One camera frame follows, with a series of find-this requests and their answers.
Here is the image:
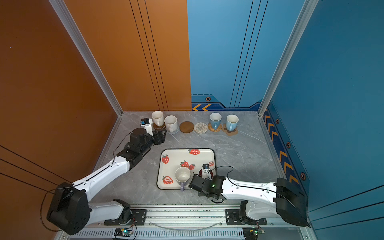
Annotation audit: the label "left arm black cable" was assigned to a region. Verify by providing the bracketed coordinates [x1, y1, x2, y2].
[40, 130, 136, 232]

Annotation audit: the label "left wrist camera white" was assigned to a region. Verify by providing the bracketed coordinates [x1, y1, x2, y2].
[140, 118, 153, 136]

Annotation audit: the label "left green circuit board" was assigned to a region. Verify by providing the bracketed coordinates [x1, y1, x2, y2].
[113, 228, 135, 240]

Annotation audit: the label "aluminium front rail frame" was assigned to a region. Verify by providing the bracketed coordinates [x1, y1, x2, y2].
[54, 204, 317, 240]

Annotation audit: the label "green circuit board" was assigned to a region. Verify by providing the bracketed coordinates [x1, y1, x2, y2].
[243, 228, 265, 240]
[113, 228, 135, 240]

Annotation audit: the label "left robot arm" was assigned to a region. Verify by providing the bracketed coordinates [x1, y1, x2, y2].
[47, 128, 167, 235]

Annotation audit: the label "right green circuit board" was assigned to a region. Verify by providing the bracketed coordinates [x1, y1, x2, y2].
[243, 228, 265, 240]

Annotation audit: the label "aluminium corner post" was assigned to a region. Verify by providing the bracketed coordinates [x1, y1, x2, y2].
[258, 0, 319, 117]
[49, 0, 123, 117]

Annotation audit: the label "white mug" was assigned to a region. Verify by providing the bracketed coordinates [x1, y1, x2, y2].
[152, 111, 164, 127]
[164, 115, 179, 129]

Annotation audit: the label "woven rattan round coaster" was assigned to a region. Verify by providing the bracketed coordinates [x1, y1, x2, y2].
[208, 123, 222, 133]

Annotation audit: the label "strawberry print white tray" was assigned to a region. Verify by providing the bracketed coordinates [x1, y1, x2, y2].
[157, 149, 217, 190]

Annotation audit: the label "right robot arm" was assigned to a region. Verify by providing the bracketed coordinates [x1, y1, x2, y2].
[189, 174, 310, 227]

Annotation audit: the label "paw shaped brown coaster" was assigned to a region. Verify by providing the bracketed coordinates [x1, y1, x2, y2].
[222, 124, 239, 136]

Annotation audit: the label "light blue mug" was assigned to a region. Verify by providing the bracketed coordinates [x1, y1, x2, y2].
[226, 114, 239, 132]

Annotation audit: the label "light blue rope coaster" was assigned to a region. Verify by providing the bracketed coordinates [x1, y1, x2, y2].
[167, 128, 180, 135]

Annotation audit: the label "red interior mug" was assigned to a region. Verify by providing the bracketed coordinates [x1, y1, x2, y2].
[198, 169, 214, 180]

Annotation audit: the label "light wooden round coaster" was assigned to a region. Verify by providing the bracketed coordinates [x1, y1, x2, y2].
[180, 121, 195, 134]

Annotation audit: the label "right aluminium corner post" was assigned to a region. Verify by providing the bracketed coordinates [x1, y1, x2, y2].
[258, 0, 319, 117]

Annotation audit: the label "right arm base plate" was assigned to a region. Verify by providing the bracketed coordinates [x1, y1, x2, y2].
[225, 209, 268, 226]

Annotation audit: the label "dark glossy wooden coaster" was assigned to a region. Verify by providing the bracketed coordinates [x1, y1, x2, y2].
[152, 123, 166, 131]

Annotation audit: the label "lavender mug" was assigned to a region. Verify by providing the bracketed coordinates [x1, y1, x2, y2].
[175, 167, 191, 192]

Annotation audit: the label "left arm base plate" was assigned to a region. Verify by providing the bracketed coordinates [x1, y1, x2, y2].
[104, 209, 147, 226]

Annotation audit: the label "colourful zigzag rope coaster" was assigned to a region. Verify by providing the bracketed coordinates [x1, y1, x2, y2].
[194, 123, 208, 134]

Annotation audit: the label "left aluminium corner post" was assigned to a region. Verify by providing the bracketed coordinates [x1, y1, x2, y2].
[49, 0, 123, 117]

